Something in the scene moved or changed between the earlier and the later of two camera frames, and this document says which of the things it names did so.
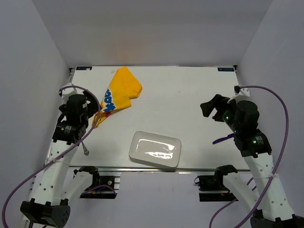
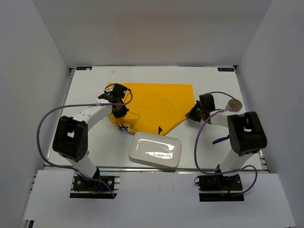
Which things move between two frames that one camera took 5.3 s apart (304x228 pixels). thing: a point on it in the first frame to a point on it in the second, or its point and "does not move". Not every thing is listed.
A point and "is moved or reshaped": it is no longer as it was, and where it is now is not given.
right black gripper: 208,107 to 191,114
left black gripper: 92,106 to 121,114
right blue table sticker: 225,69 does not move
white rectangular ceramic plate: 156,148 does not move
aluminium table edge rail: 159,168 does not move
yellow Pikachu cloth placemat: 123,87 is moved or reshaped
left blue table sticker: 84,68 does not move
